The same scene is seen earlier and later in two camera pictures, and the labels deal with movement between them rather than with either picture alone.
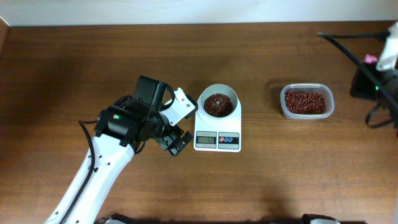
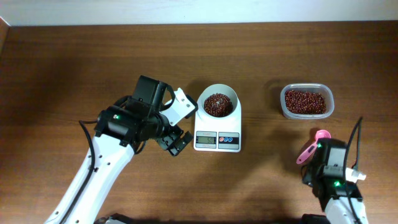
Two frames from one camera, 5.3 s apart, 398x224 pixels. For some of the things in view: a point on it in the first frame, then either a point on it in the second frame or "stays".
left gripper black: (173, 134) stays
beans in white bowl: (217, 104) stays
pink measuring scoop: (370, 59) -> (322, 134)
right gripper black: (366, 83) -> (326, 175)
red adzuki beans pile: (305, 102) stays
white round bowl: (217, 101) stays
